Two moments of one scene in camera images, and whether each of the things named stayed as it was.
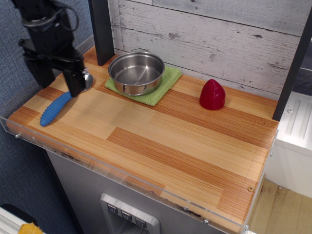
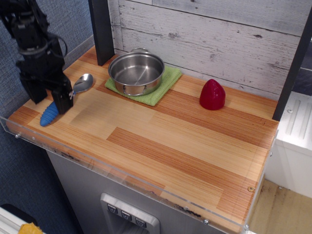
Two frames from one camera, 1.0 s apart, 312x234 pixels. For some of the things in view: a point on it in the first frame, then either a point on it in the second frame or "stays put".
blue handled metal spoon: [55, 104] stays put
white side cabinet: [290, 165] stays put
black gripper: [53, 45] → [45, 68]
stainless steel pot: [137, 72] stays put
